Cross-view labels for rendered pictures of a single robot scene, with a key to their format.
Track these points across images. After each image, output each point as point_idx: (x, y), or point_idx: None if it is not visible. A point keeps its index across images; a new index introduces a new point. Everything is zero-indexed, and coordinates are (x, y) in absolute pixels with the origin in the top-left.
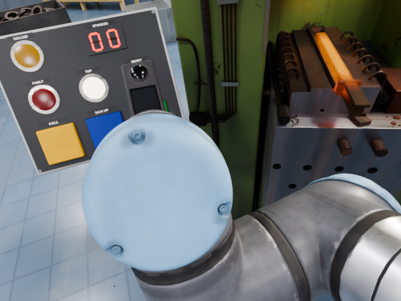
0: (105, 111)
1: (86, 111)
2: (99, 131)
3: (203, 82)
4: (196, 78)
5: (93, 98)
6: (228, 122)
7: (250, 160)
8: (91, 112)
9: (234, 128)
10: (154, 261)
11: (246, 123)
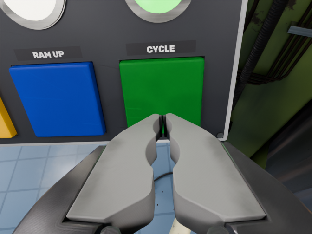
0: (56, 57)
1: (12, 47)
2: (42, 100)
3: (256, 17)
4: (246, 9)
5: (27, 17)
6: (263, 86)
7: (265, 133)
8: (24, 52)
9: (266, 95)
10: None
11: (289, 95)
